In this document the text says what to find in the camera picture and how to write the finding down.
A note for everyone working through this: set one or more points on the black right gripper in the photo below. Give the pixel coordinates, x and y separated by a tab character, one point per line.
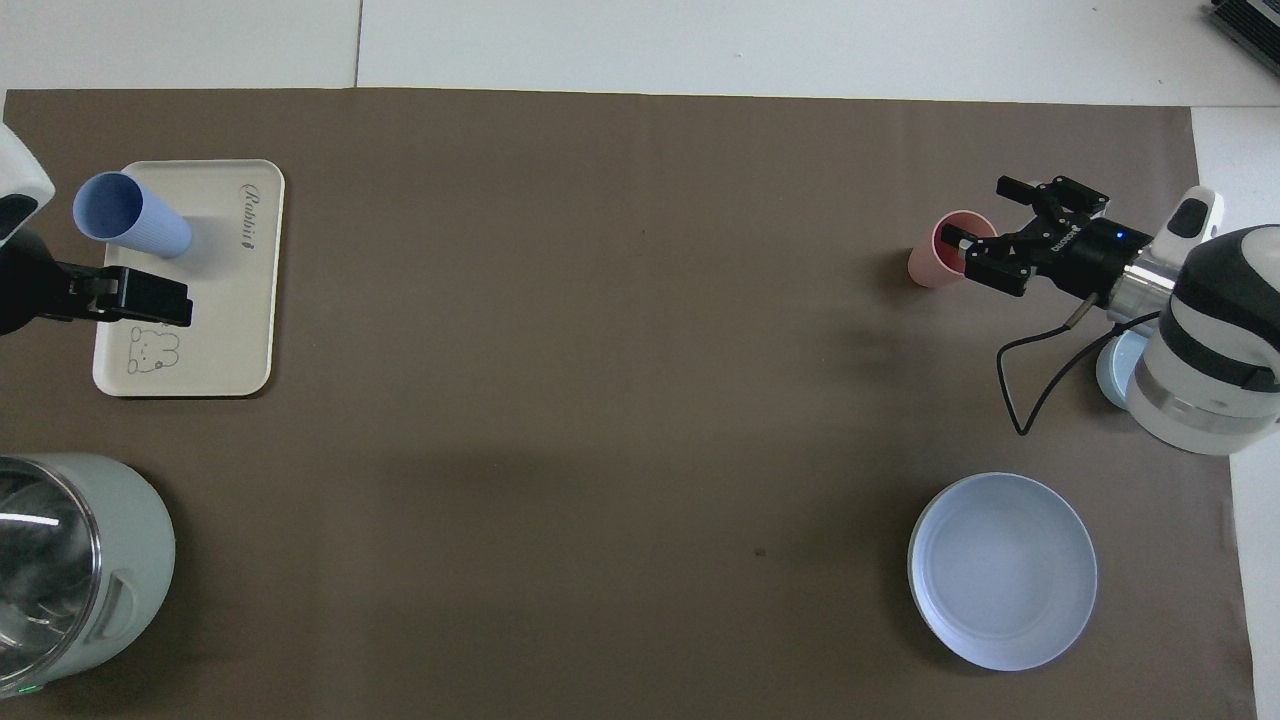
1090	255

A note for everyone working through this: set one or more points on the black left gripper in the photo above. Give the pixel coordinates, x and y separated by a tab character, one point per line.
30	285

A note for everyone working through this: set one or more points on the blue ribbed plastic cup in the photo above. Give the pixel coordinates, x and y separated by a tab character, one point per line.
150	225

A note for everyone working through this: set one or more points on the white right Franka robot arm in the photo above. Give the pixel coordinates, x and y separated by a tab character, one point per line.
1210	340

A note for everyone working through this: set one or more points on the cream rabbit print tray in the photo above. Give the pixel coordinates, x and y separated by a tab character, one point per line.
230	320

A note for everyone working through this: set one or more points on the pink plastic cup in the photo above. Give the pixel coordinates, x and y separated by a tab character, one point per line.
925	265

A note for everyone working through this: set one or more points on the light blue bowl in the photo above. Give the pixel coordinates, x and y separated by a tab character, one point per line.
1115	375

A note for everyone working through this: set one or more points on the pale green cooking pot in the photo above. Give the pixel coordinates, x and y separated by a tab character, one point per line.
130	560

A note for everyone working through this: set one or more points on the dark grey ribbed device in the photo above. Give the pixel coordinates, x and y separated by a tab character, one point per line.
1250	20

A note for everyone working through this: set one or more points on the light blue plate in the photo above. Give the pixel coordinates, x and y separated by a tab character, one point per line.
1002	570

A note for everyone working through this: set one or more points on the brown table mat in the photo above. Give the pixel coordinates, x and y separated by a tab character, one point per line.
600	400

